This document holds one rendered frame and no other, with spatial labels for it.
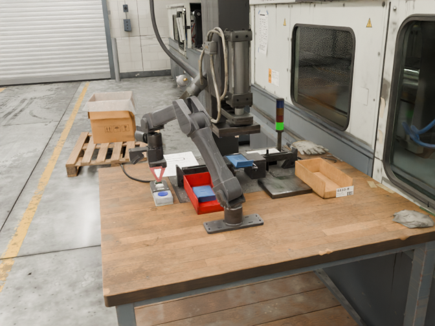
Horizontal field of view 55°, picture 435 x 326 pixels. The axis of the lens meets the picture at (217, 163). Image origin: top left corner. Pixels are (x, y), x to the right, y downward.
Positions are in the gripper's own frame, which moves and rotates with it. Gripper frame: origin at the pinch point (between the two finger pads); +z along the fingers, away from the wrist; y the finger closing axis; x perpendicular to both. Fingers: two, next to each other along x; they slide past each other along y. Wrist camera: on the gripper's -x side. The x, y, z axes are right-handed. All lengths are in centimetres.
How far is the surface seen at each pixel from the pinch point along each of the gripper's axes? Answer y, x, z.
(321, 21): -56, 102, -55
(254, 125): 2.6, 40.7, -18.6
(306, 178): 16, 58, 3
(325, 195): 30, 59, 4
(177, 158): -36.3, 14.4, 4.8
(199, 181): 1.9, 16.6, 2.6
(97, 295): -63, -37, 94
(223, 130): 2.6, 27.6, -18.2
